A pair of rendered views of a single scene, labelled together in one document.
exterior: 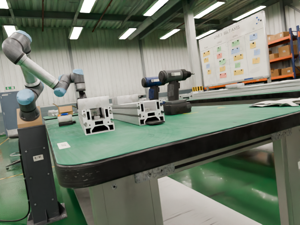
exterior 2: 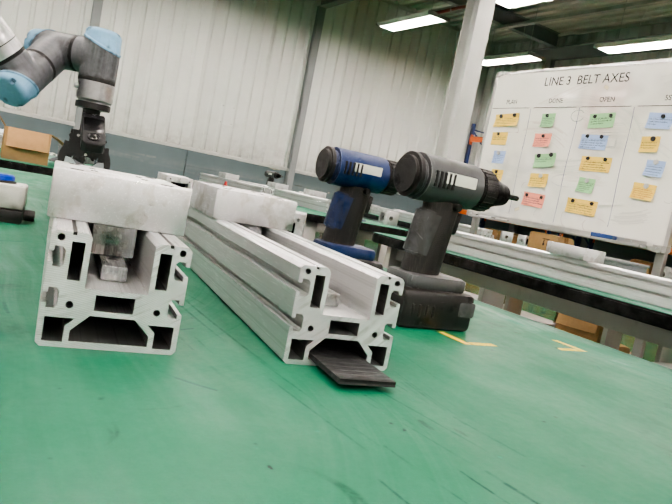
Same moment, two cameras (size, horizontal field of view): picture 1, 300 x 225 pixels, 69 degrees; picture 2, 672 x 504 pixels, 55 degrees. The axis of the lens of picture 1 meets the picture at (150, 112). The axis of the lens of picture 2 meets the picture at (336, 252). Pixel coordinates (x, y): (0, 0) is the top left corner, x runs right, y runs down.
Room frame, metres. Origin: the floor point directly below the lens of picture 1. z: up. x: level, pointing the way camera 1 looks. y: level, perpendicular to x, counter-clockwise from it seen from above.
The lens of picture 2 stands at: (0.26, 0.07, 0.93)
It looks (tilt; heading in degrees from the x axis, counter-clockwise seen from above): 5 degrees down; 354
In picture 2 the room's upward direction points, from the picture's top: 11 degrees clockwise
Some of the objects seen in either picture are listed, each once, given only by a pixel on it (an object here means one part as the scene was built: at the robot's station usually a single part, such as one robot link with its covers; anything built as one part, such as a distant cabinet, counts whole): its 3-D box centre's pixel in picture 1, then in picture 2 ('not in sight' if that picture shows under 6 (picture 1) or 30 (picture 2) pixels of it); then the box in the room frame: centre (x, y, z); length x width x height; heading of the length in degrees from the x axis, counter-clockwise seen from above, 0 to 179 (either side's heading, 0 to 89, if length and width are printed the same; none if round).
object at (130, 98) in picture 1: (124, 102); (238, 213); (1.18, 0.13, 0.87); 0.16 x 0.11 x 0.07; 19
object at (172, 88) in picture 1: (180, 91); (451, 245); (1.10, -0.16, 0.89); 0.20 x 0.08 x 0.22; 115
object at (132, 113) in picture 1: (126, 111); (232, 247); (1.18, 0.13, 0.82); 0.80 x 0.10 x 0.09; 19
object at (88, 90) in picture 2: (80, 86); (93, 93); (1.69, 0.50, 1.03); 0.08 x 0.08 x 0.05
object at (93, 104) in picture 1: (93, 106); (112, 209); (0.88, 0.22, 0.87); 0.16 x 0.11 x 0.07; 19
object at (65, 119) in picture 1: (66, 119); (3, 199); (1.35, 0.51, 0.81); 0.10 x 0.08 x 0.06; 109
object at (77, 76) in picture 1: (78, 76); (99, 56); (1.69, 0.50, 1.11); 0.09 x 0.08 x 0.11; 78
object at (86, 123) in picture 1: (90, 116); (91, 226); (1.12, 0.31, 0.82); 0.80 x 0.10 x 0.09; 19
